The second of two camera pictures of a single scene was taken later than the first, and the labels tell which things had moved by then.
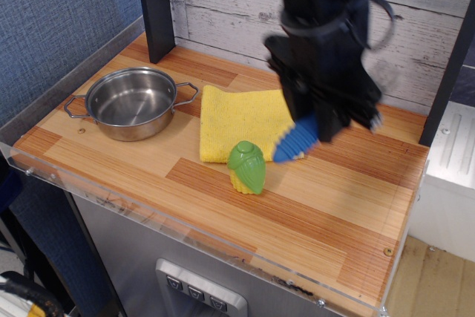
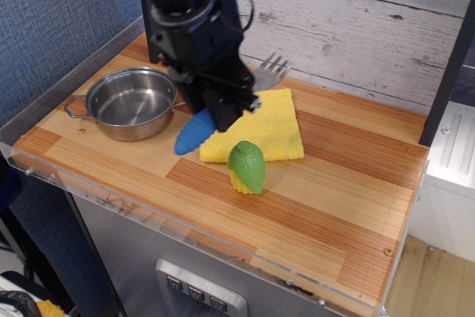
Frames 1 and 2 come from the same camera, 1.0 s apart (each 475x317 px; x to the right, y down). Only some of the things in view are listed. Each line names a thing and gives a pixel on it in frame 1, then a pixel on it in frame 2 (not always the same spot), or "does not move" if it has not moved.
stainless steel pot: (132, 103) does not move
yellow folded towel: (231, 116) does not move
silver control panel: (184, 293) does not move
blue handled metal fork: (302, 135) → (266, 76)
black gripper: (324, 73) → (203, 46)
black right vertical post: (446, 89) does not move
